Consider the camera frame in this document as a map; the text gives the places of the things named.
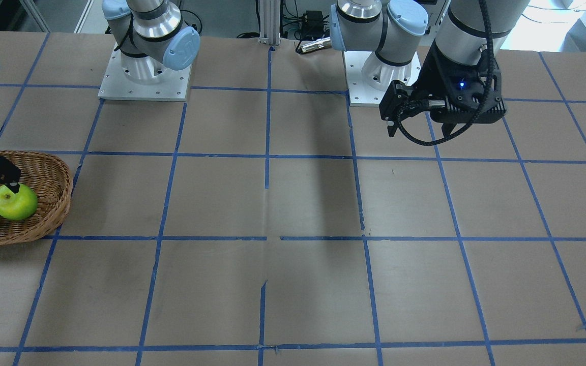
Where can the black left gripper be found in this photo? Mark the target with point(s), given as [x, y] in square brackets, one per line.
[433, 77]

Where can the green apple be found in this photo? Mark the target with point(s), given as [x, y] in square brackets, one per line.
[15, 207]

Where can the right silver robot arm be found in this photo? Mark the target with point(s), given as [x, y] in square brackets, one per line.
[152, 28]

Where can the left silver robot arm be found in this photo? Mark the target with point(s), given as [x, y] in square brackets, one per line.
[393, 32]

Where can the woven wicker basket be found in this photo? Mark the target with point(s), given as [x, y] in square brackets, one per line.
[49, 177]

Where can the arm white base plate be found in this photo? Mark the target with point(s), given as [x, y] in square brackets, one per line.
[143, 79]
[368, 78]

